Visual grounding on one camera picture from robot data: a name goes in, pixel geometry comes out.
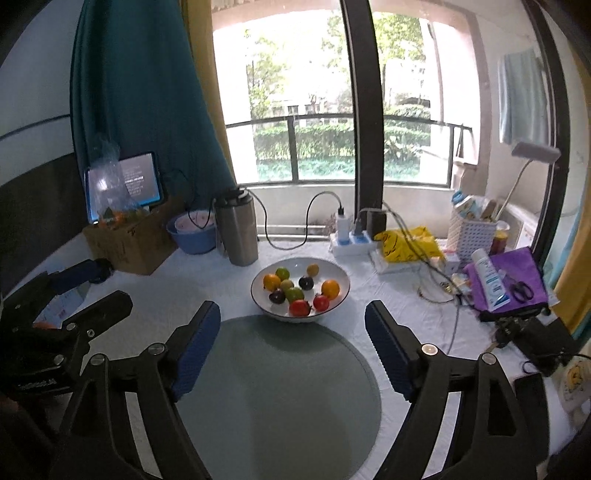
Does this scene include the cardboard box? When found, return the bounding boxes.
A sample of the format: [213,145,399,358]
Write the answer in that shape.
[83,196,185,276]

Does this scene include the light blue towel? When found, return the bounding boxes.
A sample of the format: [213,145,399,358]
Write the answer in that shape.
[498,48,550,146]

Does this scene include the clear plastic bag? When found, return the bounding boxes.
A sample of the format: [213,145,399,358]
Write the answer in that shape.
[88,138,148,227]

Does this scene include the yellow plastic bag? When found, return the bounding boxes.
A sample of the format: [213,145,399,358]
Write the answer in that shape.
[373,225,446,264]

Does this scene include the black adapter cable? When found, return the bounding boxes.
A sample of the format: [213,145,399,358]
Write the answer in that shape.
[355,200,462,305]

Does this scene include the black smartphone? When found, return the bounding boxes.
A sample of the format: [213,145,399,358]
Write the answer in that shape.
[513,373,551,464]

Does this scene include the white lattice basket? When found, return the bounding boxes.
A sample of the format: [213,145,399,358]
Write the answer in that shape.
[447,208,499,259]

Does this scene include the white desk lamp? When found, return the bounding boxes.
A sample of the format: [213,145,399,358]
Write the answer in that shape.
[499,141,561,222]

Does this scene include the white paper leaflet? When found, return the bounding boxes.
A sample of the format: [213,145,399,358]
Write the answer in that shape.
[32,281,90,328]

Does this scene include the blue and white carton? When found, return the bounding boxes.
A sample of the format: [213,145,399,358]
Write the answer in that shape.
[451,191,490,220]

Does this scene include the stainless steel tumbler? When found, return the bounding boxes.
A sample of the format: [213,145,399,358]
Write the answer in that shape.
[213,187,259,267]

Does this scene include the white wipes pack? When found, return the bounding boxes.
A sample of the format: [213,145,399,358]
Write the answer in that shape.
[369,251,444,275]

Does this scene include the black charger cable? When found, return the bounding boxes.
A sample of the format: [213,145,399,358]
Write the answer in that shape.
[249,190,345,252]

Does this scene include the key bunch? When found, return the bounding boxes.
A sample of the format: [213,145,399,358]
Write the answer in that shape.
[492,318,518,347]

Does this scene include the white power strip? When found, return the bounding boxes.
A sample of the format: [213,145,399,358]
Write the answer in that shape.
[329,229,379,258]

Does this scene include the teal hanging cloth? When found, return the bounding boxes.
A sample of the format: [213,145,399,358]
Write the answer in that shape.
[69,0,236,195]

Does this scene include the black pouch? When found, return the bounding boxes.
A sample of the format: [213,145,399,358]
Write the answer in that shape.
[512,316,578,377]

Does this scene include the white bowl with dark rim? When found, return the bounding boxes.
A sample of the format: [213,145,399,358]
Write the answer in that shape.
[250,256,350,324]

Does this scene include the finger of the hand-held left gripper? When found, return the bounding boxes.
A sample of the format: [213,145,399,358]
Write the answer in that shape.
[0,259,114,330]
[41,291,133,370]

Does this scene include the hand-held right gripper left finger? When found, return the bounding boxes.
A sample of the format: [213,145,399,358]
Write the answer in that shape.
[46,301,221,480]

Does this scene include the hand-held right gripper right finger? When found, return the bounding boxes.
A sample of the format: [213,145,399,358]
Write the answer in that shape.
[365,300,539,480]

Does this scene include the grey cable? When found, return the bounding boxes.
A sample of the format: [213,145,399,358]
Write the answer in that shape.
[443,295,462,356]

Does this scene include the white tube with blue print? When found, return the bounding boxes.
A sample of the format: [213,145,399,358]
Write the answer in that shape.
[473,248,512,309]

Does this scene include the black balcony railing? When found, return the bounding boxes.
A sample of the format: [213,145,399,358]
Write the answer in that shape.
[225,114,476,190]

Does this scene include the cartoon printed cloth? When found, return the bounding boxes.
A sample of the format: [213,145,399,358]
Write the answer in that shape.
[556,355,591,416]

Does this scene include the tablet with lit screen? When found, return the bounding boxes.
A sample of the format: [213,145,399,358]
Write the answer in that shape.
[84,151,166,224]

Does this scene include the blue plastic bowl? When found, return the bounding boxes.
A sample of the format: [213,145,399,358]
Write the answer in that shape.
[166,209,218,254]

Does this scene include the yellow curtain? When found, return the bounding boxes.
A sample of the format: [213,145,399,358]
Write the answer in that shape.
[180,0,236,185]
[545,231,591,342]

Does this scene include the black window pillar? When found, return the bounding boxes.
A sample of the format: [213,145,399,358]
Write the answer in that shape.
[339,0,386,232]

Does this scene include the black scissors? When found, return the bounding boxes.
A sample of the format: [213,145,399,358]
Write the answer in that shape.
[505,272,536,304]

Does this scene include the purple cloth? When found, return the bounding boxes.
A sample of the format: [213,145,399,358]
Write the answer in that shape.
[463,247,550,319]

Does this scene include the grey round placemat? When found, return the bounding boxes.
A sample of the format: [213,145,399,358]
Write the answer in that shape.
[173,315,383,480]

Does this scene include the white charger plug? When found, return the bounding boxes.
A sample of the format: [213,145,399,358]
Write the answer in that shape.
[335,207,352,241]

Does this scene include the black window frame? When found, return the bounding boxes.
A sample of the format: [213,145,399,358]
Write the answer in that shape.
[524,0,573,287]

